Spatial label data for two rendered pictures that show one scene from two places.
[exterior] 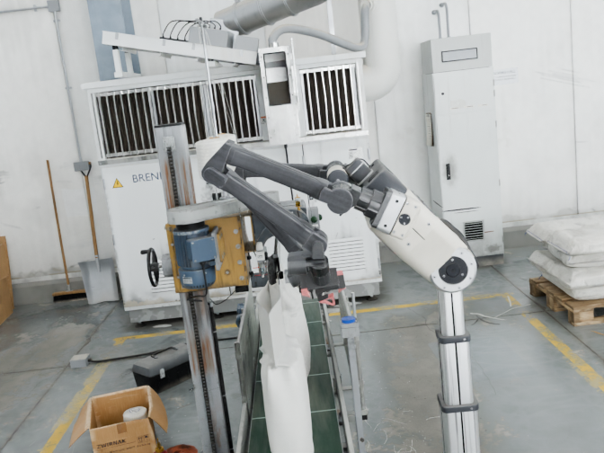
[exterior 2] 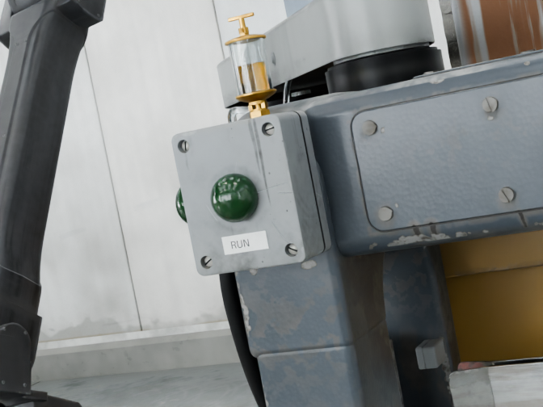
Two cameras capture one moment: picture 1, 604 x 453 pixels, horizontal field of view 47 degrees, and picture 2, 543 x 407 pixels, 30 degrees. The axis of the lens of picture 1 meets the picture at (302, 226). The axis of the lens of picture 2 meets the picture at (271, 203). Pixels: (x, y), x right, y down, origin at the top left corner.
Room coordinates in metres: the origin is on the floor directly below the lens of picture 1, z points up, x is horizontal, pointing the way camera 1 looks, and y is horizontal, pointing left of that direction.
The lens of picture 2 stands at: (3.25, -0.63, 1.31)
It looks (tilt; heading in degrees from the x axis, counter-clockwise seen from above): 3 degrees down; 115
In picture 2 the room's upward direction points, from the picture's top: 11 degrees counter-clockwise
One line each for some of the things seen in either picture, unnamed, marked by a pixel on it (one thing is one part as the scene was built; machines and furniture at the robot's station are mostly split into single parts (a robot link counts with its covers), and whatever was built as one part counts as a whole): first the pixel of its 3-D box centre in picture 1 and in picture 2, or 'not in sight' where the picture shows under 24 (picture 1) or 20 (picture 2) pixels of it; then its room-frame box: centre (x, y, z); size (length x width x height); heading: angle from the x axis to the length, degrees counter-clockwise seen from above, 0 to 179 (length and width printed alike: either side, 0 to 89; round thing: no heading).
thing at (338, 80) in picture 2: not in sight; (385, 74); (3.02, 0.13, 1.35); 0.09 x 0.09 x 0.03
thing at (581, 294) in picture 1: (582, 279); not in sight; (4.99, -2.06, 0.20); 0.66 x 0.44 x 0.12; 0
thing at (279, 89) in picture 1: (279, 96); not in sight; (5.42, 0.06, 1.82); 0.51 x 0.27 x 0.71; 0
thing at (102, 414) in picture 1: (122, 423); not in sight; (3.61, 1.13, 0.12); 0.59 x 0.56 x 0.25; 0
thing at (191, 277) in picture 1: (195, 257); not in sight; (2.82, 0.46, 1.21); 0.15 x 0.15 x 0.25
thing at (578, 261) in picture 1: (581, 249); not in sight; (5.01, -2.07, 0.44); 0.66 x 0.42 x 0.14; 174
